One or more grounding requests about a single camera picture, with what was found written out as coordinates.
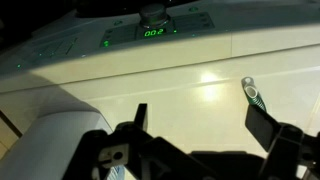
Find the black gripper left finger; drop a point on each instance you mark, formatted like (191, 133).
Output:
(141, 116)

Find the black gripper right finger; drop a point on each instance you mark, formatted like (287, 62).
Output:
(261, 126)

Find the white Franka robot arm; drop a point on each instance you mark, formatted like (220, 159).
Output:
(50, 146)

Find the white front-load washing machine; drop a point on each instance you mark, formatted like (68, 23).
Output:
(200, 110)

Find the green digit washer display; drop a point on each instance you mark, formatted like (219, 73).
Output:
(155, 32)

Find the grey washer control knob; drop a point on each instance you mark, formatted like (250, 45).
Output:
(152, 15)

